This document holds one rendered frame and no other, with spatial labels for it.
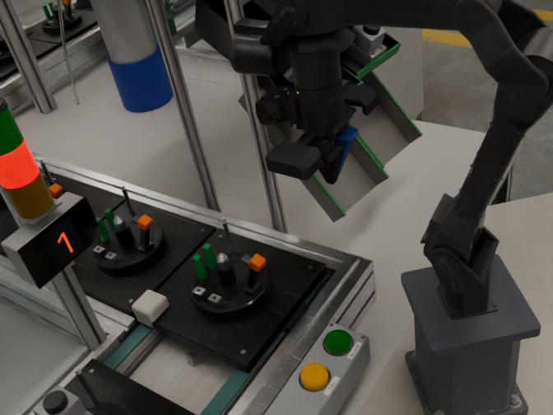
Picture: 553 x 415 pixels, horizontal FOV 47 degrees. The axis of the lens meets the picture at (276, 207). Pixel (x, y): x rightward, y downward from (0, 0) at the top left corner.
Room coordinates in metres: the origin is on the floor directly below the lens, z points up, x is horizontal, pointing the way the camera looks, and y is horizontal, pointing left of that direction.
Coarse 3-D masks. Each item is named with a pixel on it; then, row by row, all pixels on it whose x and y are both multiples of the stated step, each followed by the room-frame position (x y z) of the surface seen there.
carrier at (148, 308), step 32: (224, 224) 0.84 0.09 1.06; (192, 256) 0.88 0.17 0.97; (224, 256) 0.77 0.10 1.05; (288, 256) 0.83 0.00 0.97; (160, 288) 0.81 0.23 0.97; (192, 288) 0.78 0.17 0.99; (224, 288) 0.76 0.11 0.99; (256, 288) 0.74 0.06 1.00; (288, 288) 0.75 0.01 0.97; (160, 320) 0.74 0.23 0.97; (192, 320) 0.72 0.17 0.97; (224, 320) 0.71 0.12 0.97; (256, 320) 0.69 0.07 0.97; (288, 320) 0.69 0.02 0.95; (224, 352) 0.64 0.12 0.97; (256, 352) 0.63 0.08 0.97
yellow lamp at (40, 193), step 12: (36, 180) 0.70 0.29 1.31; (12, 192) 0.69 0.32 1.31; (24, 192) 0.69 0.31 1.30; (36, 192) 0.69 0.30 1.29; (48, 192) 0.71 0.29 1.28; (12, 204) 0.69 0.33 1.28; (24, 204) 0.69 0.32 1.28; (36, 204) 0.69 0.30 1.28; (48, 204) 0.70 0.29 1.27; (24, 216) 0.69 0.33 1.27; (36, 216) 0.69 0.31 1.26
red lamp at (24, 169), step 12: (24, 144) 0.71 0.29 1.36; (0, 156) 0.69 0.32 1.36; (12, 156) 0.69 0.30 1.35; (24, 156) 0.70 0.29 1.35; (0, 168) 0.69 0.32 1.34; (12, 168) 0.69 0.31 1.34; (24, 168) 0.69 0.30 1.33; (36, 168) 0.71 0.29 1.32; (0, 180) 0.69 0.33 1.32; (12, 180) 0.69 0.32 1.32; (24, 180) 0.69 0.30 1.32
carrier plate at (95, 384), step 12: (96, 360) 0.68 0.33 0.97; (84, 372) 0.66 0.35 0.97; (96, 372) 0.66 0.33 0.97; (108, 372) 0.65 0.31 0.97; (72, 384) 0.64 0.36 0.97; (96, 384) 0.63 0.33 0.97; (108, 384) 0.63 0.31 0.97; (120, 384) 0.62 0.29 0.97; (132, 384) 0.62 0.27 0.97; (84, 396) 0.62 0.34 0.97; (96, 396) 0.61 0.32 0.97; (108, 396) 0.61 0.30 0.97; (120, 396) 0.60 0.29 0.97; (132, 396) 0.60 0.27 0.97; (144, 396) 0.59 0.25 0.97; (156, 396) 0.59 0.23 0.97; (132, 408) 0.58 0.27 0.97; (144, 408) 0.57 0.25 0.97; (156, 408) 0.57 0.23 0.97; (168, 408) 0.56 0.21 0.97; (180, 408) 0.56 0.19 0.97
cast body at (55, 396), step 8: (56, 392) 0.53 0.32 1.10; (64, 392) 0.54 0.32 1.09; (48, 400) 0.52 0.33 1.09; (56, 400) 0.52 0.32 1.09; (64, 400) 0.52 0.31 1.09; (72, 400) 0.52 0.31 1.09; (80, 400) 0.52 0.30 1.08; (40, 408) 0.52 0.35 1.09; (48, 408) 0.51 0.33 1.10; (56, 408) 0.51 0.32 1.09; (64, 408) 0.51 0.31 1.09; (72, 408) 0.51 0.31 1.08; (80, 408) 0.52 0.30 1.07
